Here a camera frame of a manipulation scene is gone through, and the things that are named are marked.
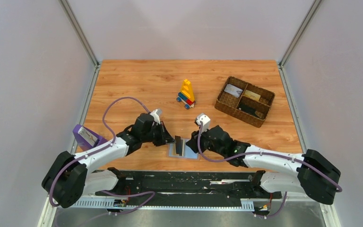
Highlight grey credit card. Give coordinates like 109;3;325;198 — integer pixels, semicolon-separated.
174;136;185;157

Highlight pink card holder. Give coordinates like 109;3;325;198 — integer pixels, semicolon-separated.
167;138;200;160

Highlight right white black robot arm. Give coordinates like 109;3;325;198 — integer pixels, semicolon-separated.
186;126;342;205

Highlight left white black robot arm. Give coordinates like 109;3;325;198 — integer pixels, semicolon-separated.
42;113;175;208

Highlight black card in basket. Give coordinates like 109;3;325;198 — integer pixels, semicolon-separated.
238;104;258;117

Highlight white card in basket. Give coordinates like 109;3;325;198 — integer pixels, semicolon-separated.
224;84;243;98

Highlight gold card in basket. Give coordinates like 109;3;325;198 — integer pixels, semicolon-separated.
243;90;261;102

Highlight purple box with card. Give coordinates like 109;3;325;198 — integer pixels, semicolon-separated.
72;124;108;151

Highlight colourful toy block car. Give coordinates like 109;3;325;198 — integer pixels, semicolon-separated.
176;79;196;110

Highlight woven brown divided basket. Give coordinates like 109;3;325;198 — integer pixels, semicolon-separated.
215;76;276;128

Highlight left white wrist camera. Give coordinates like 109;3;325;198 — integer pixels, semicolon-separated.
150;108;162;124

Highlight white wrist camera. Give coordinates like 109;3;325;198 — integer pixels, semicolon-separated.
194;113;211;131
150;108;162;124

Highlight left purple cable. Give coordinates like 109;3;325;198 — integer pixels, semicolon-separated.
48;96;157;217

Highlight purple cable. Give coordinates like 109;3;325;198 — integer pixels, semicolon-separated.
197;120;343;219
48;96;157;217

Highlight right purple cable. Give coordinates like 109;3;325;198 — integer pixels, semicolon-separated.
197;120;343;219

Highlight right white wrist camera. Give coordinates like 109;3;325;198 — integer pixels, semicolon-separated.
194;113;211;131

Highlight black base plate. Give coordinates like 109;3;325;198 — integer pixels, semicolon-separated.
109;171;282;207

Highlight slotted aluminium rail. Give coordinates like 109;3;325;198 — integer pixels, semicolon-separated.
75;199;255;211

